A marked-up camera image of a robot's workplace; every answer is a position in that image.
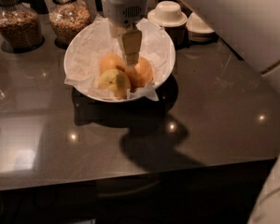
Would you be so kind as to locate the white lidded pot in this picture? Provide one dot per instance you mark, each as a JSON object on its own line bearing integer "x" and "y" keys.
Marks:
{"x": 198, "y": 30}
{"x": 168, "y": 15}

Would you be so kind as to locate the glass cereal jar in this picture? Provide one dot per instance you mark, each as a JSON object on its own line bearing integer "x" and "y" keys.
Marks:
{"x": 19, "y": 25}
{"x": 68, "y": 18}

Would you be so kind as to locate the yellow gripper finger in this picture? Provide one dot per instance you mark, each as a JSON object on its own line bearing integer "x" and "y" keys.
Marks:
{"x": 130, "y": 45}
{"x": 119, "y": 32}

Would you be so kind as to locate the white paper liner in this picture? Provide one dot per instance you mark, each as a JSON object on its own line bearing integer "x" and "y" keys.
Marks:
{"x": 90, "y": 53}

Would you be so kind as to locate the white lidded pot right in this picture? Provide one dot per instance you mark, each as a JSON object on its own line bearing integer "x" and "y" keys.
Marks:
{"x": 198, "y": 30}

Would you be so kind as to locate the yellowish orange front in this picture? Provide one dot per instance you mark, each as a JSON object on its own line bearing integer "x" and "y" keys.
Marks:
{"x": 116, "y": 81}

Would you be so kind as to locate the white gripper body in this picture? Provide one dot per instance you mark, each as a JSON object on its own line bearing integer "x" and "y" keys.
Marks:
{"x": 122, "y": 9}

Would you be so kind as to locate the white bowl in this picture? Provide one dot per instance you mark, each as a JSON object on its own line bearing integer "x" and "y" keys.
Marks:
{"x": 158, "y": 47}

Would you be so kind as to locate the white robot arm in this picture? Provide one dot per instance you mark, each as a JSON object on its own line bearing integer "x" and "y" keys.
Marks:
{"x": 251, "y": 28}

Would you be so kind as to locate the white lidded pot left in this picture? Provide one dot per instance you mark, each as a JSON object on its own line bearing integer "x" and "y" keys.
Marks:
{"x": 168, "y": 15}

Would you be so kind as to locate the glass cereal jar middle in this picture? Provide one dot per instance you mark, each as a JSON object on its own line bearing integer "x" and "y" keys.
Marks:
{"x": 68, "y": 18}

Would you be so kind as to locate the glass cereal jar left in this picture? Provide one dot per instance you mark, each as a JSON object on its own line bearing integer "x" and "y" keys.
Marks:
{"x": 19, "y": 25}

